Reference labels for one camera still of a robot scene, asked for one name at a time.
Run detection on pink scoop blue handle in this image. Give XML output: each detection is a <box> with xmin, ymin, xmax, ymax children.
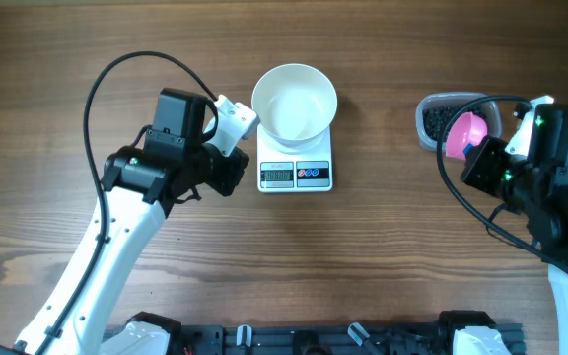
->
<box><xmin>445</xmin><ymin>112</ymin><xmax>488</xmax><ymax>161</ymax></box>

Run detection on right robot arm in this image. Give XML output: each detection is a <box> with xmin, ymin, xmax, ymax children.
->
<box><xmin>461</xmin><ymin>104</ymin><xmax>568</xmax><ymax>354</ymax></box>

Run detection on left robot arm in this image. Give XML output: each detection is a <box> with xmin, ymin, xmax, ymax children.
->
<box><xmin>0</xmin><ymin>89</ymin><xmax>259</xmax><ymax>354</ymax></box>

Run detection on white digital kitchen scale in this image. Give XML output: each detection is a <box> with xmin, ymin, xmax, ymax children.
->
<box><xmin>257</xmin><ymin>125</ymin><xmax>333</xmax><ymax>193</ymax></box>

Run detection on white bowl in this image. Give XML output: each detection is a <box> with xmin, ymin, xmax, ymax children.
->
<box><xmin>251</xmin><ymin>63</ymin><xmax>338</xmax><ymax>144</ymax></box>

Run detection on black beans in container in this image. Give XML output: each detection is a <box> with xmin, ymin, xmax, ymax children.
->
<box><xmin>422</xmin><ymin>106</ymin><xmax>461</xmax><ymax>140</ymax></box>

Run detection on clear plastic container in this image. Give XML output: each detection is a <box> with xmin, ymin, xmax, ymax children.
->
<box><xmin>416</xmin><ymin>92</ymin><xmax>502</xmax><ymax>151</ymax></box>

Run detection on right black cable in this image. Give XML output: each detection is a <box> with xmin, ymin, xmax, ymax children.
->
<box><xmin>435</xmin><ymin>95</ymin><xmax>568</xmax><ymax>302</ymax></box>

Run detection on black cable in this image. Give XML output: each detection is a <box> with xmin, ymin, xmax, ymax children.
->
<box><xmin>32</xmin><ymin>50</ymin><xmax>219</xmax><ymax>355</ymax></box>
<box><xmin>435</xmin><ymin>95</ymin><xmax>568</xmax><ymax>302</ymax></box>

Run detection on left black cable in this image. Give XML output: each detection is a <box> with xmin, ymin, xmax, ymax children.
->
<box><xmin>32</xmin><ymin>50</ymin><xmax>219</xmax><ymax>355</ymax></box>

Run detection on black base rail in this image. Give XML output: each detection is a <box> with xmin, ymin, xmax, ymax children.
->
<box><xmin>101</xmin><ymin>322</ymin><xmax>527</xmax><ymax>355</ymax></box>

